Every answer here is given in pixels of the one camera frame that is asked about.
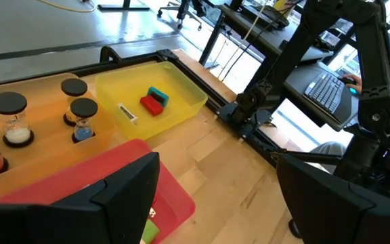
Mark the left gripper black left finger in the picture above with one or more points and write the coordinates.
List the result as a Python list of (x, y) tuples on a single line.
[(63, 220)]

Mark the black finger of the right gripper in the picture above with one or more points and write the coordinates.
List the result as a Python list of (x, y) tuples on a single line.
[(306, 158)]

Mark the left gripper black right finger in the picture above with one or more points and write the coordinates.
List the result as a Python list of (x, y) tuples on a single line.
[(344, 217)]

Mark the white rectangular desk clock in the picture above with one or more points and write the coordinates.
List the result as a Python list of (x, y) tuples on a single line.
[(127, 112)]

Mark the black hourglass white sand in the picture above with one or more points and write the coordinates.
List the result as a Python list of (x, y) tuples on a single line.
[(10, 105)]

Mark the red rectangular desk clock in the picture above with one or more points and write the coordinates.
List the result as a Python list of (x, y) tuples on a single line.
[(151, 105)]

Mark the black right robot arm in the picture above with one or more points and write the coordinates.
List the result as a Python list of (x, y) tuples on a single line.
[(381, 101)]

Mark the grey office chair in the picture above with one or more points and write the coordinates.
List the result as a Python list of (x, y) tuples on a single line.
[(181, 13)]

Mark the seated person's leg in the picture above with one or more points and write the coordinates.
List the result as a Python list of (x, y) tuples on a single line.
[(328, 150)]

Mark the orange translucent plastic bin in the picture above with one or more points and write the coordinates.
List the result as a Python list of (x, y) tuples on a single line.
[(46, 159)]

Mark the black keyboard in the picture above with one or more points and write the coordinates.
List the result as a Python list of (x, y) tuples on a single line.
[(325, 91)]

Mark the seated person's hand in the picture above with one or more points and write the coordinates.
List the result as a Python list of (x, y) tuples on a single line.
[(355, 83)]

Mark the black computer mouse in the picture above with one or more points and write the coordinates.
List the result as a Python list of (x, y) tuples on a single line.
[(349, 83)]

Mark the red translucent plastic bin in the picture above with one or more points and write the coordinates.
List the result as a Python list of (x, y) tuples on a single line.
[(171, 203)]

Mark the black hourglass blue sand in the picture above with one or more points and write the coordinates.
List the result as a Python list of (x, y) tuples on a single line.
[(84, 108)]

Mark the black workstation desk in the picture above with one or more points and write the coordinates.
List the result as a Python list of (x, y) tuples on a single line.
[(283, 44)]

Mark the black hourglass yellow sand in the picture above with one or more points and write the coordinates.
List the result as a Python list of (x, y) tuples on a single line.
[(74, 87)]

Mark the yellow translucent plastic bin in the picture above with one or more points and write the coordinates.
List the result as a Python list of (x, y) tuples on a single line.
[(181, 91)]

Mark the teal rectangular desk clock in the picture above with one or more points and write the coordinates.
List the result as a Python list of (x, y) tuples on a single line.
[(159, 93)]

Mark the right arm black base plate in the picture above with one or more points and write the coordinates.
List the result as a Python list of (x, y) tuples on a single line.
[(232, 117)]

